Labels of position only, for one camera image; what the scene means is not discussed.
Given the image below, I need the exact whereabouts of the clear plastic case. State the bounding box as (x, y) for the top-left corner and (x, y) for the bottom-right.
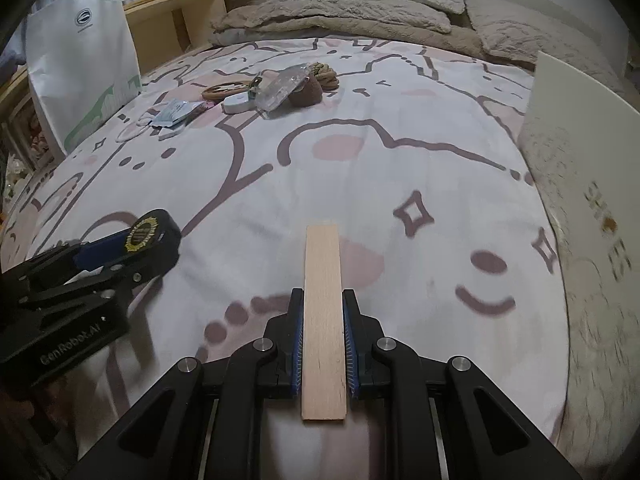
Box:
(255, 64), (311, 113)

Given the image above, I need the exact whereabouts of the left quilted beige pillow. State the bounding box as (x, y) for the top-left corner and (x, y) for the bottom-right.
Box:
(210, 0), (451, 34)

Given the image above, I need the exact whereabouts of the quilted beige pillow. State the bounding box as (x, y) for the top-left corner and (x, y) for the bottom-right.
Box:
(210, 0), (451, 34)
(466, 0), (624, 96)

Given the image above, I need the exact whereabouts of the wooden bedside shelf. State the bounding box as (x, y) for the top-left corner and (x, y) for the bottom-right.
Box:
(0, 0), (266, 172)

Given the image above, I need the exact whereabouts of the white storage box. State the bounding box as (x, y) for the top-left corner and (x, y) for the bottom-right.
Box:
(518, 53), (639, 468)

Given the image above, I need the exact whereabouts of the round panda cork coaster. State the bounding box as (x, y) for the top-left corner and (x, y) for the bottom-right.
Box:
(201, 81), (250, 102)

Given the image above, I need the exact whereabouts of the knotted rope ball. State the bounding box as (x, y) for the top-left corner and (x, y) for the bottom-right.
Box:
(310, 63), (340, 92)

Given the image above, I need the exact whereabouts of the cartoon bunny bedsheet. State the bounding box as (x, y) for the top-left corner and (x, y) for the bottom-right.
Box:
(1, 38), (568, 452)

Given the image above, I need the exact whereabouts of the black round tin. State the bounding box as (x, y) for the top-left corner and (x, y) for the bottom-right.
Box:
(119, 209), (182, 285)

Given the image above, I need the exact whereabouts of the white tote bag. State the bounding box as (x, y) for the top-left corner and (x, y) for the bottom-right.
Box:
(26, 0), (141, 162)

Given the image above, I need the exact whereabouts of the white medicine pouch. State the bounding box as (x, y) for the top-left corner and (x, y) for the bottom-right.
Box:
(150, 100), (205, 128)

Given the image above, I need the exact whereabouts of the beige folded blanket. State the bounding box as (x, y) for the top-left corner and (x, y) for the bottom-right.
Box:
(209, 18), (536, 70)

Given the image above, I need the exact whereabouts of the green clip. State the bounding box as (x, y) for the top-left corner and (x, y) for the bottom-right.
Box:
(247, 74), (262, 102)

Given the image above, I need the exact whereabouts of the long wooden block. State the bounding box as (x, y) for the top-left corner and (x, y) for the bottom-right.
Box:
(300, 224), (347, 422)

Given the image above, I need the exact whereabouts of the right quilted beige pillow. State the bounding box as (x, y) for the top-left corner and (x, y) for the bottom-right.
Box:
(466, 0), (624, 96)

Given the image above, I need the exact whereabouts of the brown tape roll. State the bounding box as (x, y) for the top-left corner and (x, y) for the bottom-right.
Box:
(288, 75), (323, 107)

